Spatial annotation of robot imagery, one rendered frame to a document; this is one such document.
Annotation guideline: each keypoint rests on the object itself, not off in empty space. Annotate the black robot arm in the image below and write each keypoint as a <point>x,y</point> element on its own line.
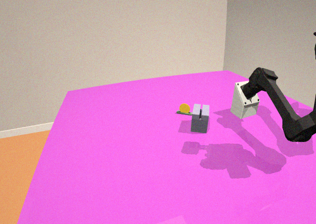
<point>295,128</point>

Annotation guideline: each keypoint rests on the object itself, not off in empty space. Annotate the gold coin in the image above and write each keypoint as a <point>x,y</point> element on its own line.
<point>184,108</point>

